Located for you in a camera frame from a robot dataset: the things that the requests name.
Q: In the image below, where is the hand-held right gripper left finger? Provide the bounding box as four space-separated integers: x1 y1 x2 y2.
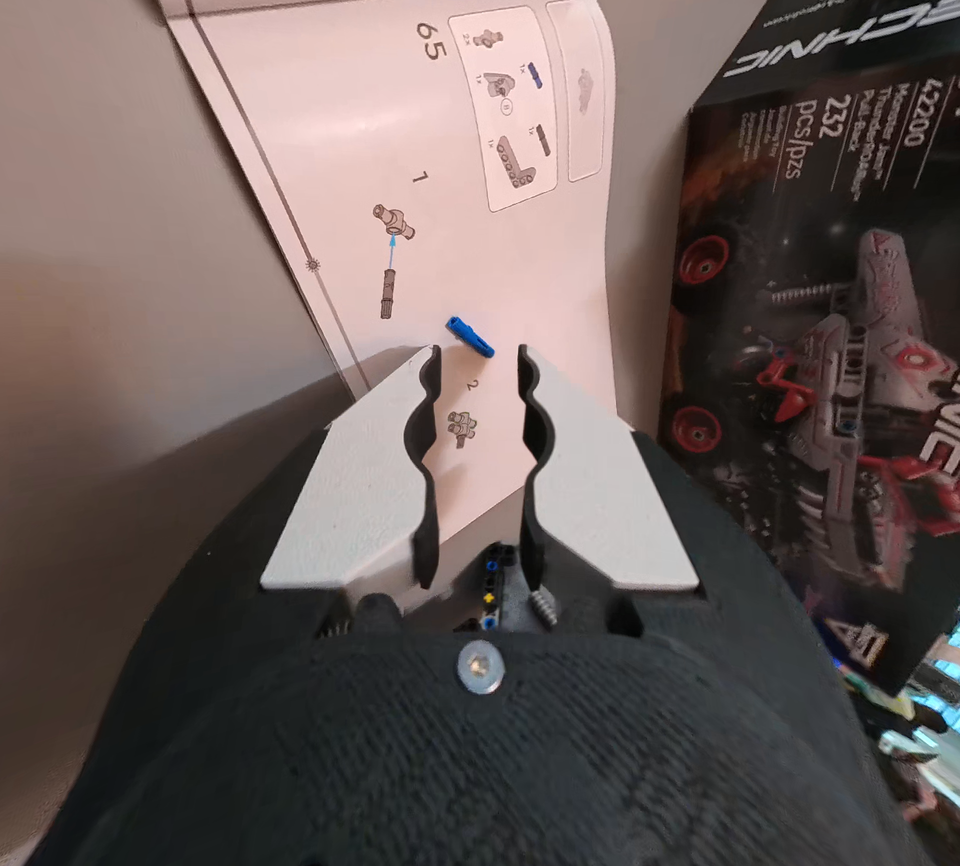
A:
260 344 444 591

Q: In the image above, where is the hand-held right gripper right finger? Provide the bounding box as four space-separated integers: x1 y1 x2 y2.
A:
517 344 701 594

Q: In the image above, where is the black toy brick assembly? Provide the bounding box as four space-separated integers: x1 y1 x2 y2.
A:
450 542 562 634

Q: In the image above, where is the blue toy brick pin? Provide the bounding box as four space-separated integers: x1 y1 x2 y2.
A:
444 316 497 359

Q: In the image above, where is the dark toy brick box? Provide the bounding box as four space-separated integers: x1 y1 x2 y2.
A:
657 0 960 696

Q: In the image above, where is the toy brick instruction booklet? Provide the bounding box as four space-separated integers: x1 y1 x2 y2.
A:
112 0 624 574

